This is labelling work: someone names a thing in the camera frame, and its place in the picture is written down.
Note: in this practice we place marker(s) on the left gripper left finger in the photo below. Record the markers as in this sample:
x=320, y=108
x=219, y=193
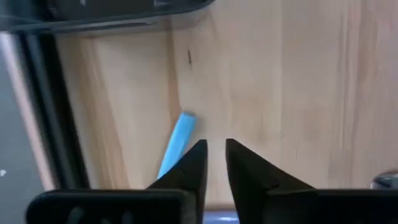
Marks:
x=186, y=186

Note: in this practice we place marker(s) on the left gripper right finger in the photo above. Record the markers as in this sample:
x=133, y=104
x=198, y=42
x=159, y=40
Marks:
x=255, y=193

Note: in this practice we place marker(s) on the grey plastic bin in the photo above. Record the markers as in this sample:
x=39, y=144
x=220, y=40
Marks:
x=124, y=9

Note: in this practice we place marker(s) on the black aluminium table frame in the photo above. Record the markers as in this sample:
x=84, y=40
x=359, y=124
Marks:
x=53, y=109

